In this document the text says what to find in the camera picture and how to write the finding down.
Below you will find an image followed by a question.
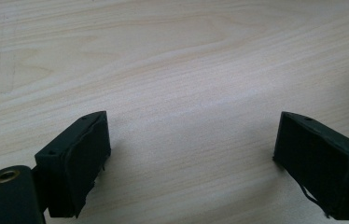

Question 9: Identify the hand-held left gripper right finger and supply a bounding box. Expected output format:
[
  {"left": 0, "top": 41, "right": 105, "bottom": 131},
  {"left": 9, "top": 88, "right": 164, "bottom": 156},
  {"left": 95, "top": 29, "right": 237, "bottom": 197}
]
[{"left": 272, "top": 111, "right": 349, "bottom": 221}]

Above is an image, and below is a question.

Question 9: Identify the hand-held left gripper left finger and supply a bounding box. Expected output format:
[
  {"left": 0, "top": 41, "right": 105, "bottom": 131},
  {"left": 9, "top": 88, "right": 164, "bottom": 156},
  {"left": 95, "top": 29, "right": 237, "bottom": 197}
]
[{"left": 35, "top": 110, "right": 112, "bottom": 218}]

